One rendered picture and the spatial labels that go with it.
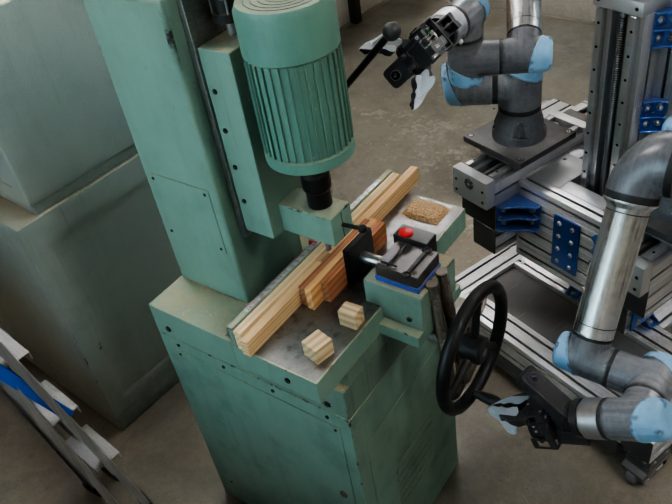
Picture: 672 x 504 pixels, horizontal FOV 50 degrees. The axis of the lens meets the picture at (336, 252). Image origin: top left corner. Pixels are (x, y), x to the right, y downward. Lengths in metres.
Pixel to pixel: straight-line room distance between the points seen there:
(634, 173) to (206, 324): 0.95
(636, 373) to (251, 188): 0.81
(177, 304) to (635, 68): 1.22
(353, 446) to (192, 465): 0.96
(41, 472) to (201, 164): 1.48
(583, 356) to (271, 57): 0.79
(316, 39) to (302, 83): 0.08
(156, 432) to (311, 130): 1.54
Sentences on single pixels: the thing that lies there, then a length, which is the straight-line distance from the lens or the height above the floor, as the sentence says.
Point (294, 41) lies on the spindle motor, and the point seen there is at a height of 1.46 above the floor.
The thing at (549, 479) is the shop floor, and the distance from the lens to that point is 2.30.
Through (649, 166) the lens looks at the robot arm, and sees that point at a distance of 1.34.
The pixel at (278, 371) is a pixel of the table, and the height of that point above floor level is 0.89.
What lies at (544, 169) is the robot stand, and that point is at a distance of 2.16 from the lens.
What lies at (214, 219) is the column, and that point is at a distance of 1.56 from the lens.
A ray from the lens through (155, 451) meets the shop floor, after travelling 2.55.
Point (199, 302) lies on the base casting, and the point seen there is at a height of 0.80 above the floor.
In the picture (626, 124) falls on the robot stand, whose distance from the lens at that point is 1.97.
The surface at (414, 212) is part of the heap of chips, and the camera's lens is 1.69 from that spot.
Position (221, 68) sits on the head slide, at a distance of 1.36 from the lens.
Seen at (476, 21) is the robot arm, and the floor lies 1.31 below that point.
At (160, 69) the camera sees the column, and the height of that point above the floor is 1.39.
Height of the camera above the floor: 1.92
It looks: 39 degrees down
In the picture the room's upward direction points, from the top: 10 degrees counter-clockwise
